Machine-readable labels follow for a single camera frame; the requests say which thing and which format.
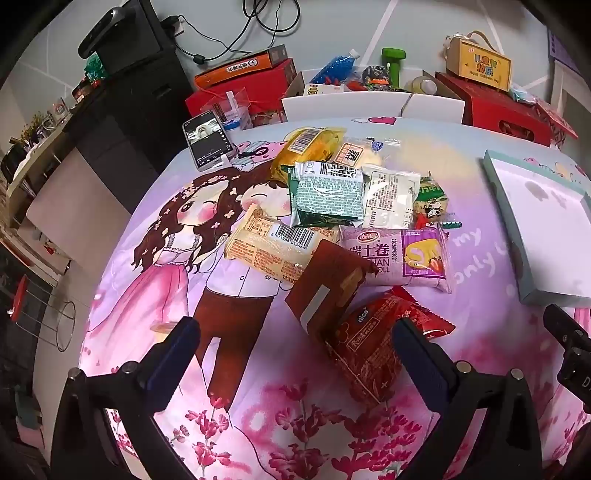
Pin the cream bread packet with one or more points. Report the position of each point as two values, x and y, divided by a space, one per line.
263 244

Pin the yellow wooden gift box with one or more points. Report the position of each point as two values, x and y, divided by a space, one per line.
480 64

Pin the dark patterned pouch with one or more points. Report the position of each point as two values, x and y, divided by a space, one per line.
375 76

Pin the white printed snack packet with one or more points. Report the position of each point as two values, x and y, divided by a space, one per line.
390 198

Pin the clear round cake packet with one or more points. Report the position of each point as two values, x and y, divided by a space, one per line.
364 157

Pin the black handheld device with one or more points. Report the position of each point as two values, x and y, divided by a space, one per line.
104 34

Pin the light blue packet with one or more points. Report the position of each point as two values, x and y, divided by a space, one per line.
521 95

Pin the black box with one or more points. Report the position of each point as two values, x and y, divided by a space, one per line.
138 37

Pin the small green snack packet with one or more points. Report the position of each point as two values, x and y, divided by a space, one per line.
434 203

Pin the pink cake roll packet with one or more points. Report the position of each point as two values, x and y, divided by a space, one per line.
383 258

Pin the green dumbbell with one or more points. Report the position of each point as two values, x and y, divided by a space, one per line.
395 69

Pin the side counter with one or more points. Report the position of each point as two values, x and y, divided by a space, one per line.
32 157

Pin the clear plastic box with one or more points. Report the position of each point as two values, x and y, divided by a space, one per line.
217 104

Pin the orange box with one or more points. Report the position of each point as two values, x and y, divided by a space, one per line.
231 74

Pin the white wall socket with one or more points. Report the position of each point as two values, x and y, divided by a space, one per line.
178 28

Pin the red toy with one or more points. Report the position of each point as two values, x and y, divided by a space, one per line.
355 85

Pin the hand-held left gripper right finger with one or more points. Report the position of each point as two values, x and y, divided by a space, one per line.
422 369

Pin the white desk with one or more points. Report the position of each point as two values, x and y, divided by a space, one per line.
558 78

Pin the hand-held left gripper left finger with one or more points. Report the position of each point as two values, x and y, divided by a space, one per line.
171 360

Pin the black cabinet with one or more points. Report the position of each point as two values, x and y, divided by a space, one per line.
138 101

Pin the yellow bread packet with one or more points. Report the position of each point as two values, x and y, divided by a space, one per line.
314 147

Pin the blue bead bottle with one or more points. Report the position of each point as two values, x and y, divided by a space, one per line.
332 69

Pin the dark red snack packet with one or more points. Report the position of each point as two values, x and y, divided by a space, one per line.
328 286

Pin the red gift box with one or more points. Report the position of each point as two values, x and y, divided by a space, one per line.
489 108

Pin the cardboard box with white flaps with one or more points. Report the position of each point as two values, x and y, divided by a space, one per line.
323 108

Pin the large red box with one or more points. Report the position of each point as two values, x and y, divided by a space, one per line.
272 78

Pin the smartphone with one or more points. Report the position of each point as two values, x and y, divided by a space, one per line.
207 138

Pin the white tray with teal rim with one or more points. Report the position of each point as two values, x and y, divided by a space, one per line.
540 221

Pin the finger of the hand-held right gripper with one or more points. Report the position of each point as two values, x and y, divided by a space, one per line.
575 364

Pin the clear plastic bottle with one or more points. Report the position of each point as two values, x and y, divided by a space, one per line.
425 85

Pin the green and silver snack packet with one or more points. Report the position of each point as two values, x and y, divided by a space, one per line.
325 196

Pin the bright red snack packet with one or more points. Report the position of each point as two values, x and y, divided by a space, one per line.
364 350

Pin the glass jar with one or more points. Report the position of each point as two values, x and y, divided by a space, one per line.
59 110

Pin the yellow and white toy box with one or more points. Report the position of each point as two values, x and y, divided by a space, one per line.
318 90

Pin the red plastic item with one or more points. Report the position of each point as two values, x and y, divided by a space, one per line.
19 297

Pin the red patterned box lid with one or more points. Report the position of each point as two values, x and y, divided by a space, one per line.
558 122

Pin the white side table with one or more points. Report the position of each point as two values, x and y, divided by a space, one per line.
78 203

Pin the blue and white packet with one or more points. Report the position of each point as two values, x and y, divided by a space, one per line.
235 122

